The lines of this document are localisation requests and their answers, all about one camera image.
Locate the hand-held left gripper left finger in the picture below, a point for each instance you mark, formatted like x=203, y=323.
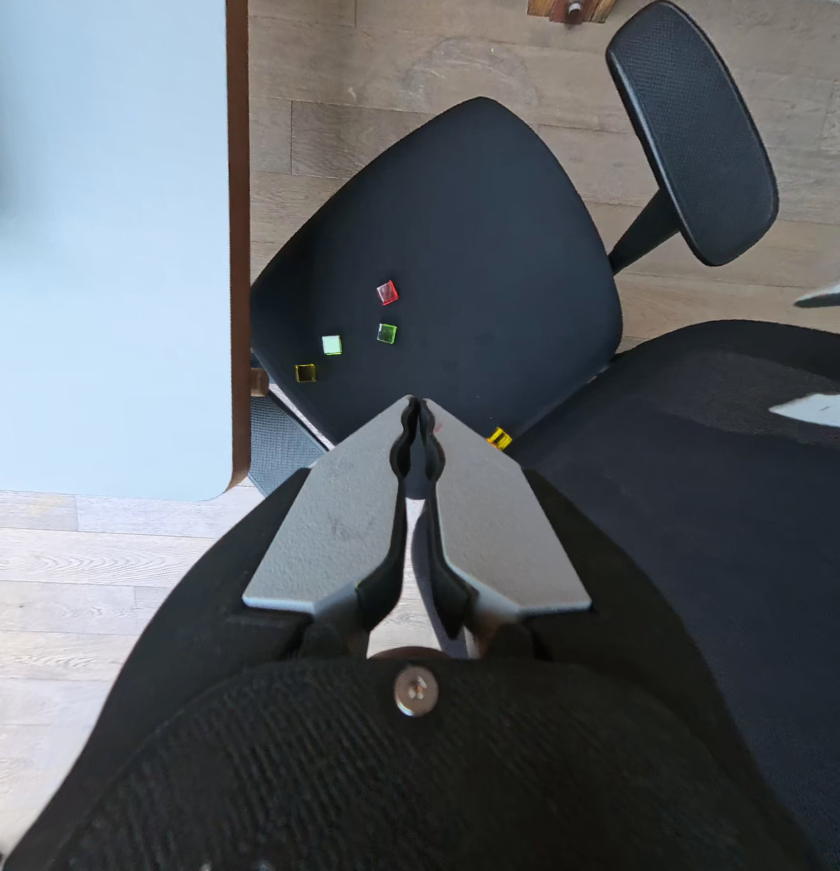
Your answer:
x=331, y=537

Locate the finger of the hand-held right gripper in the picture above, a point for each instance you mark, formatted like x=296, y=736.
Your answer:
x=835, y=294
x=825, y=408

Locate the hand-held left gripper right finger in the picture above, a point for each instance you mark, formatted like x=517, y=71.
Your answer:
x=508, y=544

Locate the yellow transparent cube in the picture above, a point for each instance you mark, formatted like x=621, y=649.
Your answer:
x=305, y=373
x=503, y=439

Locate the green transparent cube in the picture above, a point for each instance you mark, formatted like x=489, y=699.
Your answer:
x=387, y=333
x=332, y=345

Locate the red transparent cube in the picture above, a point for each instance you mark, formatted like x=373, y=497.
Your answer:
x=387, y=292

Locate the grey desk with brown edge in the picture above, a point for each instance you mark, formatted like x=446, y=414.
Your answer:
x=107, y=238

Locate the textured black chair armrest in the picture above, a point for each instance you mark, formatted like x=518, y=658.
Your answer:
x=692, y=129
x=284, y=446

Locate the wooden block with bolt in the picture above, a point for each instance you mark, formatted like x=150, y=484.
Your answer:
x=569, y=10

